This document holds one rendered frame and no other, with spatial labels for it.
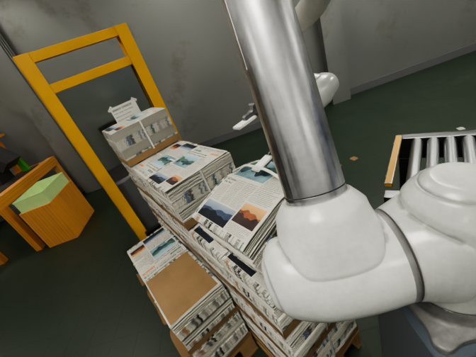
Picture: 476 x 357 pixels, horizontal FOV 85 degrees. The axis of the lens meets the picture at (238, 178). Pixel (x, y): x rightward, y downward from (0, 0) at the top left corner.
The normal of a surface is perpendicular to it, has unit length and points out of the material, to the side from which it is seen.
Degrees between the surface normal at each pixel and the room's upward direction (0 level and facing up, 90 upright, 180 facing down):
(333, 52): 90
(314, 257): 61
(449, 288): 91
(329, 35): 90
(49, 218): 90
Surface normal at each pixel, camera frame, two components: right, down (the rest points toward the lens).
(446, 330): -0.45, -0.65
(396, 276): -0.02, -0.01
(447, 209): -0.64, -0.14
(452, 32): 0.09, 0.47
